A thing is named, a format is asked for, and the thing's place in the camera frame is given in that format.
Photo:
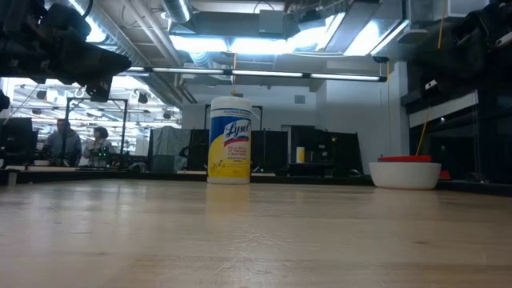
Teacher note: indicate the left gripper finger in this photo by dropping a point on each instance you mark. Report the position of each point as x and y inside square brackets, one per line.
[100, 60]
[99, 90]

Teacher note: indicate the white bowl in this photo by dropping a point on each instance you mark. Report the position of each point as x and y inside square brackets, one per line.
[405, 176]

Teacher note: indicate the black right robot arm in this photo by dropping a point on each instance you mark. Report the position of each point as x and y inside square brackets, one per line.
[502, 20]

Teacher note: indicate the person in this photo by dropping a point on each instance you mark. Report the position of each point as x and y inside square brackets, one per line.
[98, 148]
[64, 144]

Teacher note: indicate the grey fabric cover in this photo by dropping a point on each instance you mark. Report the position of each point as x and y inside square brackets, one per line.
[170, 144]

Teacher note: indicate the black monitor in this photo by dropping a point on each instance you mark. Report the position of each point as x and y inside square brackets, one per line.
[16, 136]

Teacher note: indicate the small red object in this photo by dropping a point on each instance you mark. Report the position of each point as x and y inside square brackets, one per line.
[445, 175]

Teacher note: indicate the Lysol wipes canister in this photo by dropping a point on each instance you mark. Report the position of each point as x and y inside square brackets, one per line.
[230, 160]

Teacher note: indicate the black cabinet partition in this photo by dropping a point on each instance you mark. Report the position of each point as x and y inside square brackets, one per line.
[328, 152]

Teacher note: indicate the long ceiling light bar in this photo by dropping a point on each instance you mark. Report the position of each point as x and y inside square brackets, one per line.
[264, 73]

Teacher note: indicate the small yellow canister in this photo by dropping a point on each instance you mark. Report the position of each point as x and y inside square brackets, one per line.
[300, 155]

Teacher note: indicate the black gantry frame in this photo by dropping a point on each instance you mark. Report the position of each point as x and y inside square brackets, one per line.
[118, 99]

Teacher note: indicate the black security camera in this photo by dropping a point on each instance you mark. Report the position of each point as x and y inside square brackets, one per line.
[381, 59]

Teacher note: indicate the silver spiral duct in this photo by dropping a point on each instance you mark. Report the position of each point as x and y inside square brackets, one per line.
[178, 8]

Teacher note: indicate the black aluminium table frame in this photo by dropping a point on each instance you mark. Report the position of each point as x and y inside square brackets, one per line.
[160, 176]

